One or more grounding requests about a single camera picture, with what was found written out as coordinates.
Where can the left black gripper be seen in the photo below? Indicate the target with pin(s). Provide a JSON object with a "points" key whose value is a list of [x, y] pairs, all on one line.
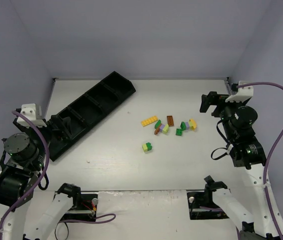
{"points": [[52, 126]]}

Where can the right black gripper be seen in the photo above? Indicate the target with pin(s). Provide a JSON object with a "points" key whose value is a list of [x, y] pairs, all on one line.
{"points": [[214, 104]]}

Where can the brown lego plate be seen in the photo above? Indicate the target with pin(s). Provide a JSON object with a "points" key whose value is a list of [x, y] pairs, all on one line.
{"points": [[170, 120]]}

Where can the green lego brick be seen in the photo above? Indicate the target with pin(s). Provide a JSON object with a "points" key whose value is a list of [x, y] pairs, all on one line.
{"points": [[179, 132]]}

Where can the brown purple lime lego stack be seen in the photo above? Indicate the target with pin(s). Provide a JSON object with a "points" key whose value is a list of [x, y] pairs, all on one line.
{"points": [[163, 128]]}

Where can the yellow lego plate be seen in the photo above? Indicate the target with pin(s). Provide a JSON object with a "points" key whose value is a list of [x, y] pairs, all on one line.
{"points": [[149, 121]]}

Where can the lime and green lego stack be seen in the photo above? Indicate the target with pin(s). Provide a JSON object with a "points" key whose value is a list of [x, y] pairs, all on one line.
{"points": [[147, 147]]}

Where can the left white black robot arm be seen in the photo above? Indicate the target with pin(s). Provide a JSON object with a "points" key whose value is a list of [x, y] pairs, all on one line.
{"points": [[24, 163]]}

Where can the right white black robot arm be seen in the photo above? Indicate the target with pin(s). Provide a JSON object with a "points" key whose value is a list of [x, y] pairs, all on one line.
{"points": [[264, 221]]}

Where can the black five-compartment sorting tray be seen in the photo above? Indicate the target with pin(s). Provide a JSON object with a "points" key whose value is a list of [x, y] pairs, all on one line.
{"points": [[91, 108]]}

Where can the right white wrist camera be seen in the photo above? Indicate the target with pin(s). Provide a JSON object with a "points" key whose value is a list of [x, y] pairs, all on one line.
{"points": [[240, 92]]}

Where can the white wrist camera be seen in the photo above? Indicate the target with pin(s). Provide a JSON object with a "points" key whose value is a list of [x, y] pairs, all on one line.
{"points": [[33, 112], [240, 92]]}

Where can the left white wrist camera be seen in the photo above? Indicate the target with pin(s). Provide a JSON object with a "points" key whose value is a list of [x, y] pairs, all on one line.
{"points": [[33, 112]]}

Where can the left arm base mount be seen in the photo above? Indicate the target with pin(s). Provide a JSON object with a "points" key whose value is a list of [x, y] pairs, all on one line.
{"points": [[85, 210]]}

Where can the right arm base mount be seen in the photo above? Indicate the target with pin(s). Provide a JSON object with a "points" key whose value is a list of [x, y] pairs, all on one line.
{"points": [[201, 207]]}

